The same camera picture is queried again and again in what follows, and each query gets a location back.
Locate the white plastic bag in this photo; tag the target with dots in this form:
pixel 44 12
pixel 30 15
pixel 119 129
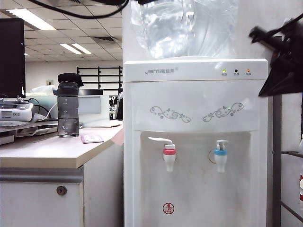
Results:
pixel 42 89

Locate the white background box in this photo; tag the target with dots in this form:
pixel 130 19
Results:
pixel 93 108

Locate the blue-collared white tap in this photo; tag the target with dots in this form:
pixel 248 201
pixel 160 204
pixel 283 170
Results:
pixel 221 156

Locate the white desk cabinet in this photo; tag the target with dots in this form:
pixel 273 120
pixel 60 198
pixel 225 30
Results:
pixel 35 203

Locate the clear plastic mug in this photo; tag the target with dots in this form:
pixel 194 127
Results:
pixel 165 35

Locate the twin-tube ceiling light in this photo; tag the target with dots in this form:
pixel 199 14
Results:
pixel 75 48

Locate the pink-collared white tap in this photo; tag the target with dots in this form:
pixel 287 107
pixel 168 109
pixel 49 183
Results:
pixel 169 153

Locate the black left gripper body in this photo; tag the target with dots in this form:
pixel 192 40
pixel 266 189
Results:
pixel 151 1

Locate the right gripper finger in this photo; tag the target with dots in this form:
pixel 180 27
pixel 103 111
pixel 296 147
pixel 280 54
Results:
pixel 284 80

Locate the pink booklet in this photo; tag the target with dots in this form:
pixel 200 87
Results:
pixel 92 138

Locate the round cabinet lock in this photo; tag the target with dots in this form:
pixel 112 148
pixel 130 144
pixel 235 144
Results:
pixel 61 190

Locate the white water dispenser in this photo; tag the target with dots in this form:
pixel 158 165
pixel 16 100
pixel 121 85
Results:
pixel 196 113

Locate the ceiling air vent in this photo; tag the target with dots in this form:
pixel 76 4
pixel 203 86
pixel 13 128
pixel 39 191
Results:
pixel 104 39

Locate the wide ceiling light panel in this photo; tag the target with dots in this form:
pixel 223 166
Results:
pixel 33 19

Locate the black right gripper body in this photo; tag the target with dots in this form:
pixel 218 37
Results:
pixel 270 40

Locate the grey paper tray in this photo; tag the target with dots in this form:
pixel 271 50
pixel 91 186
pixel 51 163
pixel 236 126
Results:
pixel 28 131

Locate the wall socket plate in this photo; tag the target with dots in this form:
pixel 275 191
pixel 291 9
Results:
pixel 50 82

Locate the wrapped water jug red label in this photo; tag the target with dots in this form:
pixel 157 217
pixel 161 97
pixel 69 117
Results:
pixel 301 186

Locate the grey transparent drink bottle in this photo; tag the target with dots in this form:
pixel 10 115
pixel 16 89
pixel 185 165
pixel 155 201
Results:
pixel 68 106

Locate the clear plastic-wrapped water jug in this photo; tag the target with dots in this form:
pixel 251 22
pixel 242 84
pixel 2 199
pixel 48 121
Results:
pixel 213 30

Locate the grey metal rack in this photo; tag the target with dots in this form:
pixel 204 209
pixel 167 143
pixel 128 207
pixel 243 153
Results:
pixel 277 165

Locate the white electronic device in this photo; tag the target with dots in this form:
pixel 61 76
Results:
pixel 14 112

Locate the black background shelf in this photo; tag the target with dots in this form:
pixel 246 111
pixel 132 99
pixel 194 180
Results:
pixel 104 75

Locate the black chair headrest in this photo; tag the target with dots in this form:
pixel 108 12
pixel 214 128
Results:
pixel 71 77

